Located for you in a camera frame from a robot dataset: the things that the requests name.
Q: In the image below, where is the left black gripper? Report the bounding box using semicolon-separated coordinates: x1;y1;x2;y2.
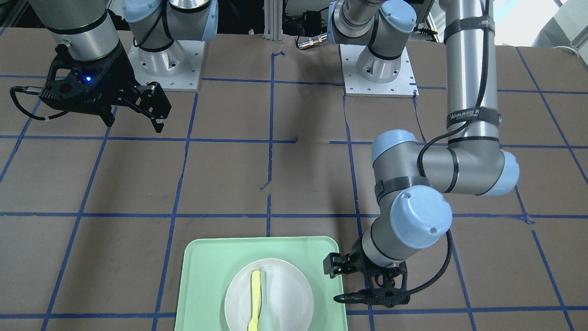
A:
323;251;410;308

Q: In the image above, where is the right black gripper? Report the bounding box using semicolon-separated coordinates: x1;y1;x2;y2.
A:
40;42;171;133

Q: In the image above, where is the white round plate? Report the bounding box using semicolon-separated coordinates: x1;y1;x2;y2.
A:
224;258;314;331

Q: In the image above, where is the yellow plastic fork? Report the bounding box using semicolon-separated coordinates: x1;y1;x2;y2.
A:
247;269;262;331

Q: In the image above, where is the pale green plastic spoon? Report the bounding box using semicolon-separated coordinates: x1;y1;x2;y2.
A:
258;270;277;331

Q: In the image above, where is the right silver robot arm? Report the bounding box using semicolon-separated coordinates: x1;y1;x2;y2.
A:
9;0;219;133

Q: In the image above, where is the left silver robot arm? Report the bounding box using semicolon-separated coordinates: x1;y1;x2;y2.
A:
323;0;520;308

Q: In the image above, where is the light green plastic tray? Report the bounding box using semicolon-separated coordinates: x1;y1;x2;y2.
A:
175;236;347;331

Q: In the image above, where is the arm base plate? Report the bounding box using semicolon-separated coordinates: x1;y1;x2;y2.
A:
339;44;419;98
128;40;206;92

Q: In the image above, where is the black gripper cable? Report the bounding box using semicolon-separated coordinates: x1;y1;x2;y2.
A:
404;230;455;295

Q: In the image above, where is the aluminium frame post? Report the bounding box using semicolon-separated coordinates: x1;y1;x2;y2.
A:
263;0;284;44

